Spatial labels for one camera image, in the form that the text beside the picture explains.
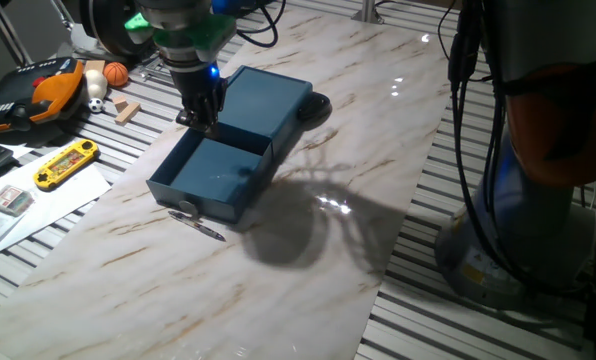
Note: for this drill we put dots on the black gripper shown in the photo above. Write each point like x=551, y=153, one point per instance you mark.
x=200, y=92

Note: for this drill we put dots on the blue drawer box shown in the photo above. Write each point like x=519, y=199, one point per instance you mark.
x=213, y=175

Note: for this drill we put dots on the long wooden block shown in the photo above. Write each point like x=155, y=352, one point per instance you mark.
x=127, y=113

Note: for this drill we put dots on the small wooden block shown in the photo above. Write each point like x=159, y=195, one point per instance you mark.
x=120, y=103

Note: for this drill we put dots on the small orange basketball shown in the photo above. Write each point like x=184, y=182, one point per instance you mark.
x=115, y=74

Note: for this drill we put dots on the small soccer ball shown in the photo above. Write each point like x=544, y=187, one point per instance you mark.
x=96, y=105

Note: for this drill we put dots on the white gourd shaped toy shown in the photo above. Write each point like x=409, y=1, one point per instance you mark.
x=96, y=84

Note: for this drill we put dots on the black round disc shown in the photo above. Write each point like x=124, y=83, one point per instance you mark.
x=315, y=106

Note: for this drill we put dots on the flat tan wooden block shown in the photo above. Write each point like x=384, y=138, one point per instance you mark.
x=95, y=65

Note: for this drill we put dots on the black filament spool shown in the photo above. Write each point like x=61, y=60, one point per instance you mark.
x=108, y=25

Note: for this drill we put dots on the yellow handheld game console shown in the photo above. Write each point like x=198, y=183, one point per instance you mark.
x=65, y=164

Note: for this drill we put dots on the black and orange teach pendant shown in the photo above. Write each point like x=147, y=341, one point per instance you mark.
x=53, y=92

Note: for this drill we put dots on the blank white paper sheet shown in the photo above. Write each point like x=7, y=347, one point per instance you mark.
x=68, y=195

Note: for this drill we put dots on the thin metal rod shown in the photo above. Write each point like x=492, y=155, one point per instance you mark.
x=65, y=20

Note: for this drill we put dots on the marble pattern mat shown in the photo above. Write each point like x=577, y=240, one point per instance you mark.
x=128, y=290

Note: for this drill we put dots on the small clear card box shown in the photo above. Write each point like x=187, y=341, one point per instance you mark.
x=12, y=200

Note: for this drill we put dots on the grey metal bar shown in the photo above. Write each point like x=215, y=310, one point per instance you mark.
x=9, y=35

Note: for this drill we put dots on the silver metal bracket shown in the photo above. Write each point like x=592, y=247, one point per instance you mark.
x=150, y=67

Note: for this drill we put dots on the green printed wrist mount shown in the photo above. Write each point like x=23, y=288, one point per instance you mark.
x=203, y=32

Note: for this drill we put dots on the aluminium frame profile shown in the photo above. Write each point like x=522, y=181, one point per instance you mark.
x=368, y=11

